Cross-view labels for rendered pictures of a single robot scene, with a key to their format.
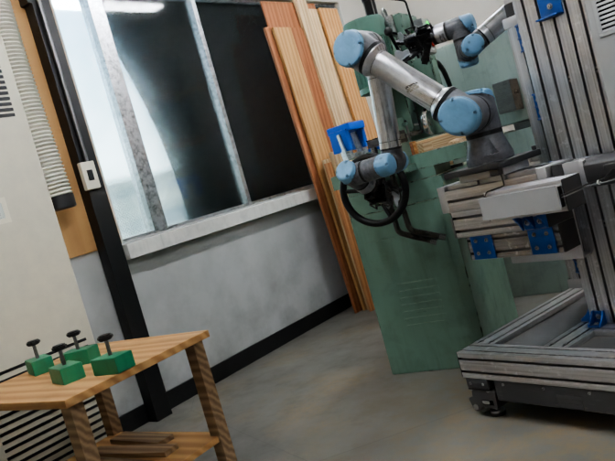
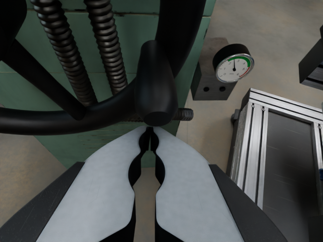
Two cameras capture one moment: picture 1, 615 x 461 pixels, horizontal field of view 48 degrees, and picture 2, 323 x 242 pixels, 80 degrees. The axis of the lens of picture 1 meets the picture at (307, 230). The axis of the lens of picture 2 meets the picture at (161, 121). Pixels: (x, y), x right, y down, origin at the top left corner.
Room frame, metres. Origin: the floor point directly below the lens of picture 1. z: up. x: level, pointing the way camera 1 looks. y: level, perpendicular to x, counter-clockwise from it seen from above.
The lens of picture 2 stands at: (2.50, -0.32, 0.88)
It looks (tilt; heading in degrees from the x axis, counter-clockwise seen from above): 57 degrees down; 319
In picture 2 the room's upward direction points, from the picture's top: 8 degrees clockwise
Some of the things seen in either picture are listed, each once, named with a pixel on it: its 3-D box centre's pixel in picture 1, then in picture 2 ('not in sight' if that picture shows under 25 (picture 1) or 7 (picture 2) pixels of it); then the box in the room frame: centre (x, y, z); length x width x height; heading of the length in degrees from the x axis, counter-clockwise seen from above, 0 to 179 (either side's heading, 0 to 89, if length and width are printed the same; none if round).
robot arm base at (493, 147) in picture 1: (487, 146); not in sight; (2.20, -0.63, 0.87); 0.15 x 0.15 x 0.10
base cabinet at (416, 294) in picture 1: (438, 273); (112, 65); (3.06, -0.52, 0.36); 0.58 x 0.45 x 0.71; 150
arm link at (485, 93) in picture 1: (477, 111); not in sight; (2.19, -0.62, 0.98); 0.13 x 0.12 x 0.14; 146
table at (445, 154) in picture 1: (400, 166); not in sight; (2.84, -0.44, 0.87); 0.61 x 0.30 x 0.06; 60
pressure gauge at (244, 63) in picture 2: not in sight; (229, 66); (2.64, -0.58, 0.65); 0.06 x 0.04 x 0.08; 60
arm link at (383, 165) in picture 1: (380, 166); not in sight; (2.29, -0.29, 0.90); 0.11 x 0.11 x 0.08; 56
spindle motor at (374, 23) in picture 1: (372, 56); not in sight; (2.96, -0.46, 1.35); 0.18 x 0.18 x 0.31
